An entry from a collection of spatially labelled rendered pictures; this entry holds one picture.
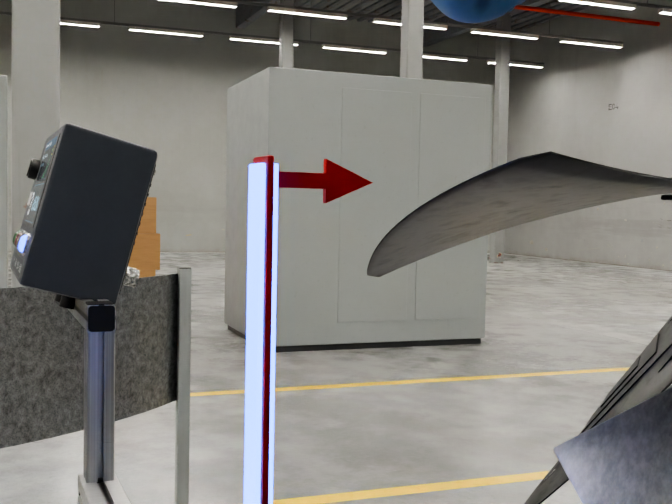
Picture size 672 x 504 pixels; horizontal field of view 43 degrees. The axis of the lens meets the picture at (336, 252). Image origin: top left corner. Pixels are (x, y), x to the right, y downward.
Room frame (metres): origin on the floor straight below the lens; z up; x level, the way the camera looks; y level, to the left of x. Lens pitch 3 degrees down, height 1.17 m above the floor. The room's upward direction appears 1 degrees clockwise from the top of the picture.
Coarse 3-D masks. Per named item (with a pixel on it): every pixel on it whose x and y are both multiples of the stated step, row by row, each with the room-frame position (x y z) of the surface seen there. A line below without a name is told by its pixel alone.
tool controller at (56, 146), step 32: (64, 128) 0.96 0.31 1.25; (32, 160) 1.15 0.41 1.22; (64, 160) 0.95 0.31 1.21; (96, 160) 0.97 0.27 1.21; (128, 160) 0.98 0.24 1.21; (32, 192) 1.14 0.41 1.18; (64, 192) 0.95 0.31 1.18; (96, 192) 0.97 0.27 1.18; (128, 192) 0.98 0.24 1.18; (32, 224) 0.97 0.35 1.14; (64, 224) 0.95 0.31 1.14; (96, 224) 0.97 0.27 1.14; (128, 224) 0.98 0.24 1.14; (32, 256) 0.94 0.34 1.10; (64, 256) 0.96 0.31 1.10; (96, 256) 0.97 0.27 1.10; (128, 256) 0.98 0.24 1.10; (64, 288) 0.96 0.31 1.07; (96, 288) 0.97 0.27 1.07
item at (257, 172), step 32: (256, 192) 0.44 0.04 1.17; (256, 224) 0.44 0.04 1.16; (256, 256) 0.44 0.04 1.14; (256, 288) 0.44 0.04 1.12; (256, 320) 0.44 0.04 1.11; (256, 352) 0.44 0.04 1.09; (256, 384) 0.44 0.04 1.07; (256, 416) 0.44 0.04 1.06; (256, 448) 0.44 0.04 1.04; (256, 480) 0.44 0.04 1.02
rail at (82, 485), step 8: (80, 480) 0.92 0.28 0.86; (80, 488) 0.92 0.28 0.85; (88, 488) 0.90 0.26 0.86; (96, 488) 0.90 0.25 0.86; (104, 488) 0.93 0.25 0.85; (112, 488) 0.90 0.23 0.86; (120, 488) 0.90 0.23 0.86; (80, 496) 0.94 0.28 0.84; (88, 496) 0.87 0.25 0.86; (96, 496) 0.87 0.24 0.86; (104, 496) 0.91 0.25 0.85; (112, 496) 0.87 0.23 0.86; (120, 496) 0.87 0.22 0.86
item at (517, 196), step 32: (544, 160) 0.41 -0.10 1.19; (576, 160) 0.41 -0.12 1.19; (448, 192) 0.45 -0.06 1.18; (480, 192) 0.45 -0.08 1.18; (512, 192) 0.46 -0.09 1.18; (544, 192) 0.47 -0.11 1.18; (576, 192) 0.48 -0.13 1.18; (608, 192) 0.49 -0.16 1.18; (640, 192) 0.50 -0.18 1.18; (416, 224) 0.50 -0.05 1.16; (448, 224) 0.52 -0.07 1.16; (480, 224) 0.55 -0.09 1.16; (512, 224) 0.59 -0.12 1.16; (384, 256) 0.56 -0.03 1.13; (416, 256) 0.60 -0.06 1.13
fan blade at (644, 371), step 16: (656, 336) 0.73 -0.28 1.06; (656, 352) 0.70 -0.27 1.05; (640, 368) 0.71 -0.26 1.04; (656, 368) 0.68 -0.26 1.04; (624, 384) 0.72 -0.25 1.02; (640, 384) 0.69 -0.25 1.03; (656, 384) 0.66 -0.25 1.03; (608, 400) 0.74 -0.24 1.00; (624, 400) 0.70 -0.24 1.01; (640, 400) 0.66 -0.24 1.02; (592, 416) 0.76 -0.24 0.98; (608, 416) 0.71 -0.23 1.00; (560, 464) 0.73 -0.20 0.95; (560, 480) 0.68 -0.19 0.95; (544, 496) 0.68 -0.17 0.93
